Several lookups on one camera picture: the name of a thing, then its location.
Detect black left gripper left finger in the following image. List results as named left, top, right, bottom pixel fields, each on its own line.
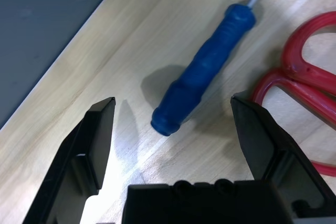
left=22, top=97, right=117, bottom=224

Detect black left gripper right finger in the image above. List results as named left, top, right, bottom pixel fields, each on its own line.
left=229, top=94, right=336, bottom=214

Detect blue handled screwdriver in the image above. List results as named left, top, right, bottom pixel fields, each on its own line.
left=150, top=0, right=279, bottom=137

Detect grey perforated pegboard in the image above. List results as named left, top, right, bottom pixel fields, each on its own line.
left=0, top=0, right=127, bottom=130

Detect red handled scissors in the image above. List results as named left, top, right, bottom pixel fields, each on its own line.
left=250, top=10, right=336, bottom=177

